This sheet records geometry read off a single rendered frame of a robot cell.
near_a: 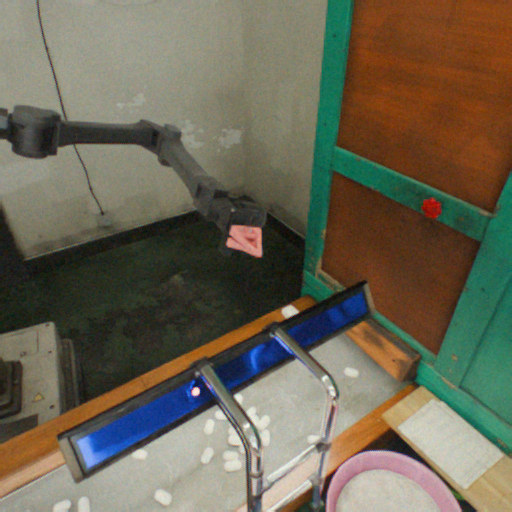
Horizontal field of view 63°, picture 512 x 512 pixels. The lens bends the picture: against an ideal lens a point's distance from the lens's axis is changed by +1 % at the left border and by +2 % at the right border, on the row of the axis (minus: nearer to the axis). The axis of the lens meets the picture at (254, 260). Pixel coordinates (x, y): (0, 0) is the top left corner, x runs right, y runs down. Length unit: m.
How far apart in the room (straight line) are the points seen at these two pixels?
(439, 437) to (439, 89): 0.74
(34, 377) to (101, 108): 1.62
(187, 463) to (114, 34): 2.23
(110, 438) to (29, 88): 2.17
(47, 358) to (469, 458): 1.36
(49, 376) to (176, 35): 2.01
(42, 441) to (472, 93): 1.13
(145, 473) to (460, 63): 1.03
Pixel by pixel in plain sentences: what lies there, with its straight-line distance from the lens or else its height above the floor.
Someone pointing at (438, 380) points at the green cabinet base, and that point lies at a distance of 1.15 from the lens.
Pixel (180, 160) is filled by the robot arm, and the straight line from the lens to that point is 1.14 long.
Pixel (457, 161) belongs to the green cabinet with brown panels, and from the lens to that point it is 0.91.
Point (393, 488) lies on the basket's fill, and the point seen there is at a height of 0.73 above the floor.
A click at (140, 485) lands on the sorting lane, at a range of 1.04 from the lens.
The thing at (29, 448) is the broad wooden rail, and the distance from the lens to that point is 1.14.
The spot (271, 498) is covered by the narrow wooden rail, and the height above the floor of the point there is 0.77.
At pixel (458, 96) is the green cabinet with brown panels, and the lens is 0.89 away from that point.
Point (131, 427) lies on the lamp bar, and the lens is 0.71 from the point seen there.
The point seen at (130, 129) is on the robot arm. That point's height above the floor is 1.26.
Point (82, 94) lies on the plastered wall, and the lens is 2.69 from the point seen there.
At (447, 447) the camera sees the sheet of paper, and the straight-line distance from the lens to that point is 1.10.
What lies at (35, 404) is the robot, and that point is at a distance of 1.61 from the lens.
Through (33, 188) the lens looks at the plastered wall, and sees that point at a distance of 2.79.
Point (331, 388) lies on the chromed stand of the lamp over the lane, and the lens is 0.69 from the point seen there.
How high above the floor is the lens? 1.66
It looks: 36 degrees down
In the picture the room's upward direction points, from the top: straight up
